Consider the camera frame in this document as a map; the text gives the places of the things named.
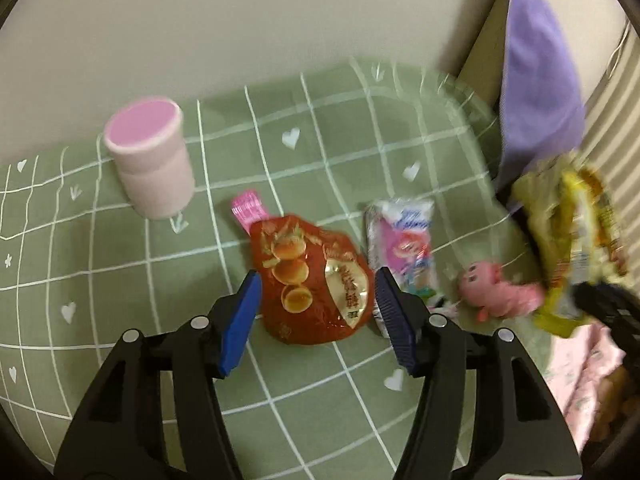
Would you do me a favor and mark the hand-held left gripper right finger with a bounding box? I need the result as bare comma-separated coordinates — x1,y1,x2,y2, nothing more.
374,266,585,480

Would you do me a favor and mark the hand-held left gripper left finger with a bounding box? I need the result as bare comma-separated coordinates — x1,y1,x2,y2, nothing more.
52,269,264,480

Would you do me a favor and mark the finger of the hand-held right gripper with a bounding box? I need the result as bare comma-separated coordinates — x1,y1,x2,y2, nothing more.
574,280,640,358

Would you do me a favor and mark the yellow snack packet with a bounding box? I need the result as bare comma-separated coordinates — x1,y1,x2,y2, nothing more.
532,170,629,339

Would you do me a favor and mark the red snack packet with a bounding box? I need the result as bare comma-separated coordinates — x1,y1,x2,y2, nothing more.
248,213,377,346

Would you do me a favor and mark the yellow-green plastic bag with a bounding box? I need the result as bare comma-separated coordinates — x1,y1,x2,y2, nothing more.
510,152,632,339

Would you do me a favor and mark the pink white snack packet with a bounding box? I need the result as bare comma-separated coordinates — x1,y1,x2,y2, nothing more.
363,197,444,335

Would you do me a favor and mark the pink toy pig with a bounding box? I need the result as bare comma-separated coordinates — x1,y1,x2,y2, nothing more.
457,260,547,323

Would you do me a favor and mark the green checked cloth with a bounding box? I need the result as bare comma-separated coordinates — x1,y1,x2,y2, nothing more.
0,57,556,480

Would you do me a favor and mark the pink jar with lid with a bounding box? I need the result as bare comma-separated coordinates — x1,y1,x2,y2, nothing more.
102,95,197,221

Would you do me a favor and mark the striped beige curtain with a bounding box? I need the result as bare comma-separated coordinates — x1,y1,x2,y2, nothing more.
582,15,640,201

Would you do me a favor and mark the purple cloth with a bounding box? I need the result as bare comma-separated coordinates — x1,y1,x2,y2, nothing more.
495,0,587,211

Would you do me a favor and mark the beige board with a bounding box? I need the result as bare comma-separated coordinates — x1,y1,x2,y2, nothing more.
457,0,514,111

